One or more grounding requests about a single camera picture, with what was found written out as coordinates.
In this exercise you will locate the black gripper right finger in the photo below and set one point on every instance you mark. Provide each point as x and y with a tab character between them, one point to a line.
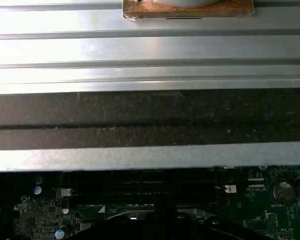
171	215

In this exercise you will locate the square brown base plate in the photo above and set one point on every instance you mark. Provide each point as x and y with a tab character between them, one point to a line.
140	12

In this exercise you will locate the black and grey PC case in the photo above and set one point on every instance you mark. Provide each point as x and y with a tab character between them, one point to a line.
150	112

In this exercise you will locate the green motherboard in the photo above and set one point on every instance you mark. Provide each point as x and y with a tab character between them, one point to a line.
255	215

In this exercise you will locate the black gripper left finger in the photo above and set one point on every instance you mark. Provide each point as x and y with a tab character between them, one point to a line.
160	215

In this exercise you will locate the RAM slot with white clips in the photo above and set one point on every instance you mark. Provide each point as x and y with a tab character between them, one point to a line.
145	175
115	191

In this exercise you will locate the silver coin battery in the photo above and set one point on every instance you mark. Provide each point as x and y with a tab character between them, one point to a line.
281	192

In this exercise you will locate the RAM slot with black clips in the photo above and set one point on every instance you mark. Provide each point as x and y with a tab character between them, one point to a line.
115	199
127	183

